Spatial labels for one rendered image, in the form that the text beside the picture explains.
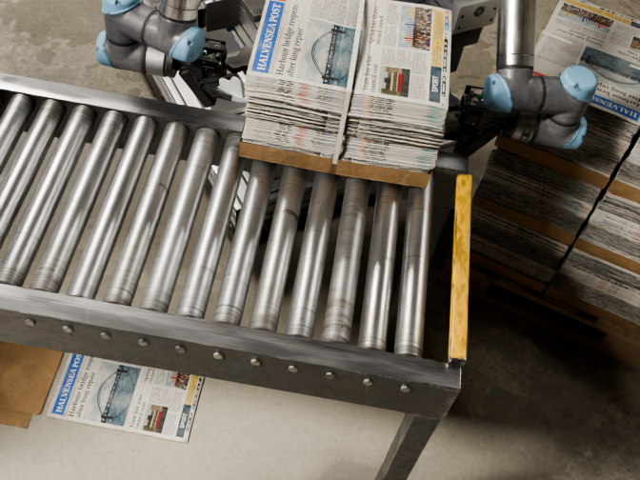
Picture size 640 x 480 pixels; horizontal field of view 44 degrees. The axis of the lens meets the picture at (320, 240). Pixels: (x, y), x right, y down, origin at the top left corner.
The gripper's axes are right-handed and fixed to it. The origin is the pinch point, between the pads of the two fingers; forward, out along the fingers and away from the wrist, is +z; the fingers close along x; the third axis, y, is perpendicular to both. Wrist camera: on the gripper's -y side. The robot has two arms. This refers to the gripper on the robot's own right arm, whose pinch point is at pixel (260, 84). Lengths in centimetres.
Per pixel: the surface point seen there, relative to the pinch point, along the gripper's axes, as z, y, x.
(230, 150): -2.2, -0.2, -20.5
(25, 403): -49, -80, -48
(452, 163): 43.1, -0.1, -12.7
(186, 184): -8.7, -0.3, -31.2
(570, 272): 88, -53, 6
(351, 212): 23.9, -0.2, -30.7
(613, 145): 81, -5, 7
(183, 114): -13.9, -0.2, -13.1
